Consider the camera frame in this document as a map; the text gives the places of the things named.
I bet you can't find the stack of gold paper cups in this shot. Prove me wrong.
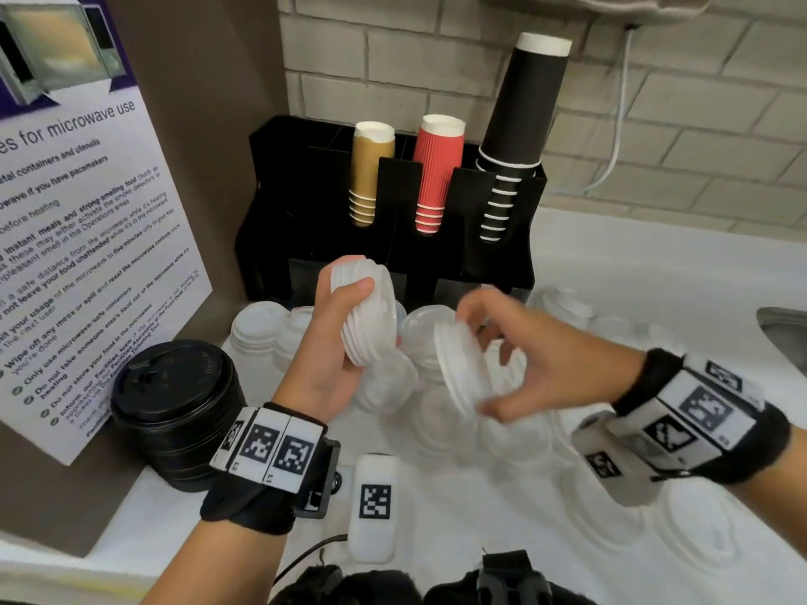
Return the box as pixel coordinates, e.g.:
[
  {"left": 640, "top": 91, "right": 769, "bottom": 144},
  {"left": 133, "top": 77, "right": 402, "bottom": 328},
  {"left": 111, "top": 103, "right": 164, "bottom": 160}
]
[{"left": 348, "top": 121, "right": 397, "bottom": 229}]

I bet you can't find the stack of red paper cups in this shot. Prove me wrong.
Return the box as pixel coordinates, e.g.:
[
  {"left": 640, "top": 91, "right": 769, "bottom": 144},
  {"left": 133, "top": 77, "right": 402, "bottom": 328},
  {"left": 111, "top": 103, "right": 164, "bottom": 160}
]
[{"left": 413, "top": 113, "right": 467, "bottom": 236}]

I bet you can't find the person's right hand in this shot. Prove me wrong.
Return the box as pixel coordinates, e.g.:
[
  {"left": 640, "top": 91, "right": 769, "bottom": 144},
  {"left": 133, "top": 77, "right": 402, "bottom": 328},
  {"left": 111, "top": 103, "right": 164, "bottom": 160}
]
[{"left": 455, "top": 287, "right": 647, "bottom": 424}]

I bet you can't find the black left wrist marker band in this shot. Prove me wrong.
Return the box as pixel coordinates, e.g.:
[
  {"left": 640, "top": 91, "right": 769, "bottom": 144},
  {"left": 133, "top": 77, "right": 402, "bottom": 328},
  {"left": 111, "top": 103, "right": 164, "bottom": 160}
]
[{"left": 200, "top": 402, "right": 341, "bottom": 536}]

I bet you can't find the steel sink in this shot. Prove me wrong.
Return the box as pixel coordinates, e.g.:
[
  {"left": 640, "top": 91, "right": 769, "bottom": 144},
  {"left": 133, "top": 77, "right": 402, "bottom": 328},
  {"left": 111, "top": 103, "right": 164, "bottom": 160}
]
[{"left": 756, "top": 306, "right": 807, "bottom": 376}]

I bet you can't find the black wrist marker band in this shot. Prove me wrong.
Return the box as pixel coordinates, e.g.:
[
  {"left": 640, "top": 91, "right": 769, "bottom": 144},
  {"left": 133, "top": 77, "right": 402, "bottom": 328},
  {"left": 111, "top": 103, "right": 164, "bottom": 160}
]
[
  {"left": 611, "top": 349, "right": 793, "bottom": 486},
  {"left": 200, "top": 402, "right": 341, "bottom": 536}
]

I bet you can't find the black chest harness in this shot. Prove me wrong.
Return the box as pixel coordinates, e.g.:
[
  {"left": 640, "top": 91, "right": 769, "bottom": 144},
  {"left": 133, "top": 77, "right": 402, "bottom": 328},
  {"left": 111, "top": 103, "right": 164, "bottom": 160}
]
[{"left": 267, "top": 549, "right": 597, "bottom": 605}]

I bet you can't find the black right wrist marker band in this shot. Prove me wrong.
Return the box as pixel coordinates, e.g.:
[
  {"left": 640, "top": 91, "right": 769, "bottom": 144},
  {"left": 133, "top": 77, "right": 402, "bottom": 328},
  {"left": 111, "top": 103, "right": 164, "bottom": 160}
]
[{"left": 611, "top": 349, "right": 793, "bottom": 486}]

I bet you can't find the stack of black lids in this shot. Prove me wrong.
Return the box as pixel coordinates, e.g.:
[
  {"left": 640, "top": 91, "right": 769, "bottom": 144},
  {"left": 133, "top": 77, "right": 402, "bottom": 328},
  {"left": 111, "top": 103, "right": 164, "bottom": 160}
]
[{"left": 110, "top": 338, "right": 248, "bottom": 493}]

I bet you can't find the person's left hand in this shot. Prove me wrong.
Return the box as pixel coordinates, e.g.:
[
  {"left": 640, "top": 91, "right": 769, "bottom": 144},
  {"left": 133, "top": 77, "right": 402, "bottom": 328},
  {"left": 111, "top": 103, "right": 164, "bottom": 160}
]
[{"left": 272, "top": 256, "right": 377, "bottom": 424}]

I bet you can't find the stack of large white lids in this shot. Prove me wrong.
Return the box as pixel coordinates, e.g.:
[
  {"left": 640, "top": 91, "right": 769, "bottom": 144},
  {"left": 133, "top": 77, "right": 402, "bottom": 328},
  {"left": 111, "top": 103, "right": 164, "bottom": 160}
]
[{"left": 330, "top": 257, "right": 399, "bottom": 367}]

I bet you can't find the stack of black paper cups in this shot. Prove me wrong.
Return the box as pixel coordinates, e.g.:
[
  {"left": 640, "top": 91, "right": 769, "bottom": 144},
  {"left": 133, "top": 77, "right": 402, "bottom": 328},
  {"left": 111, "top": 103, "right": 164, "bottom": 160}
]
[{"left": 476, "top": 32, "right": 573, "bottom": 244}]

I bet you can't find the grey wall-mounted appliance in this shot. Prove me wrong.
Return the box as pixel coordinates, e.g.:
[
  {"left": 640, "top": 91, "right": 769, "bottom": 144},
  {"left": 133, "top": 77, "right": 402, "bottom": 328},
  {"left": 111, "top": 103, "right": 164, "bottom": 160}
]
[{"left": 478, "top": 0, "right": 717, "bottom": 29}]

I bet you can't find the white wall cable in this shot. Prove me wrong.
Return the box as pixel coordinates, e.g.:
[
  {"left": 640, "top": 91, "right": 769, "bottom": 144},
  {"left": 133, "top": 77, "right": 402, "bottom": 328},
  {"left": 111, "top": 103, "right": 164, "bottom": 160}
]
[{"left": 570, "top": 28, "right": 635, "bottom": 195}]

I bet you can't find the black cup holder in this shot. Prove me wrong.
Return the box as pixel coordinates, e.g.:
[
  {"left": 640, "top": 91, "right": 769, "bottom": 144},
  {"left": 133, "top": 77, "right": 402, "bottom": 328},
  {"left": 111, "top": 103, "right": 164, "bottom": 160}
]
[{"left": 234, "top": 114, "right": 548, "bottom": 313}]

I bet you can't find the person's left forearm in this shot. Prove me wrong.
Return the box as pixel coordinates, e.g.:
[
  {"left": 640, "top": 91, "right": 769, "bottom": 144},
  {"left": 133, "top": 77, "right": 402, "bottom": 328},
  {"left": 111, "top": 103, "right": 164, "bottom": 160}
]
[{"left": 141, "top": 519, "right": 288, "bottom": 605}]

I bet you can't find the microwave safety poster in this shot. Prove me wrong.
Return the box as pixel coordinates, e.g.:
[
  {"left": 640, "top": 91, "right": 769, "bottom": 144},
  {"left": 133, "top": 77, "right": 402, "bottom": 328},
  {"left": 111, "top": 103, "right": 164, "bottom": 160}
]
[{"left": 0, "top": 0, "right": 214, "bottom": 467}]

